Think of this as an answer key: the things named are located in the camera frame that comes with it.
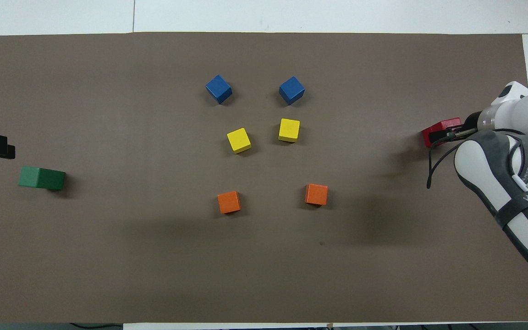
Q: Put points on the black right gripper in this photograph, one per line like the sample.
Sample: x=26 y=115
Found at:
x=473 y=121

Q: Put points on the green wooden cube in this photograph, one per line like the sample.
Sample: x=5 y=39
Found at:
x=59 y=180
x=29 y=177

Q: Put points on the orange wooden cube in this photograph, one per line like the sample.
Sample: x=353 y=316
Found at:
x=316 y=194
x=228 y=202

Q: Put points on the yellow wooden cube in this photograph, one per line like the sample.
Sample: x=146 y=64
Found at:
x=239 y=139
x=288 y=129

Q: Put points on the blue wooden cube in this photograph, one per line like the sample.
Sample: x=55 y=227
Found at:
x=291 y=89
x=218 y=88

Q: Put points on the brown table mat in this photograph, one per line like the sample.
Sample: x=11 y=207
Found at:
x=264 y=266

